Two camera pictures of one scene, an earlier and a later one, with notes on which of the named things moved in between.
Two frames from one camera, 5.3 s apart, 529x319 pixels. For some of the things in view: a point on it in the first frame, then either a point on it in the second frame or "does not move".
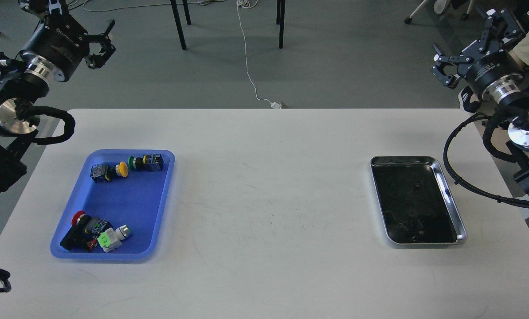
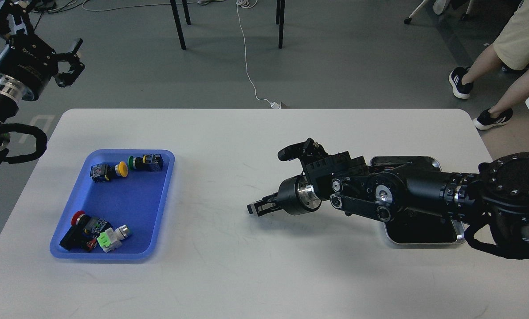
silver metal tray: x=417 y=207 does not move
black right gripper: x=492 y=68 -> x=296 y=196
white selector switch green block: x=111 y=239 does not move
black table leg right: x=280 y=7 does not move
